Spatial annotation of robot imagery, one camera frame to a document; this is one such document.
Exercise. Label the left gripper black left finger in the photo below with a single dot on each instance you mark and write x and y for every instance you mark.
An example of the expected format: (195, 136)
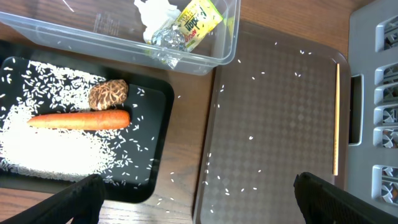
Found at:
(79, 203)

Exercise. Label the grey dishwasher rack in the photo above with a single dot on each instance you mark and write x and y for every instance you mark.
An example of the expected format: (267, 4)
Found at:
(371, 158)

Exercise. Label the brown food scrap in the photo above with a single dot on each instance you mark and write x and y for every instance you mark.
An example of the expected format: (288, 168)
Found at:
(104, 95)

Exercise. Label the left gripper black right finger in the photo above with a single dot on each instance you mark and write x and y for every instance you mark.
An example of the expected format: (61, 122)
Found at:
(322, 202)

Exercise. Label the pile of white rice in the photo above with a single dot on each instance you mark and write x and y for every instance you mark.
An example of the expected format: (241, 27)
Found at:
(121, 156)

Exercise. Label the orange carrot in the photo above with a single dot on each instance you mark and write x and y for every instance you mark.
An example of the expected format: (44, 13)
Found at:
(92, 121)

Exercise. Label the black square bin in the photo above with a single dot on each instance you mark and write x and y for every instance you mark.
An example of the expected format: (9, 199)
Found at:
(119, 193)

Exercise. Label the green snack wrapper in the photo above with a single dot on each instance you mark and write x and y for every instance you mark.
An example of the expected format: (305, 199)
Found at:
(198, 19)

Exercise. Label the clear plastic bin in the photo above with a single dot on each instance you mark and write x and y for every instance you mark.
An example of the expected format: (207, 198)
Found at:
(113, 29)

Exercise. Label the white tissue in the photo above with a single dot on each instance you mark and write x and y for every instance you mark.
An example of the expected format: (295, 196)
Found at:
(155, 17)

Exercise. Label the aluminium foil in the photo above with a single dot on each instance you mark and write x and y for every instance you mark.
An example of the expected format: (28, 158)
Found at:
(168, 38)

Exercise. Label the dark brown tray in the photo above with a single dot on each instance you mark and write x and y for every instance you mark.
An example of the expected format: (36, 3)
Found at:
(272, 117)

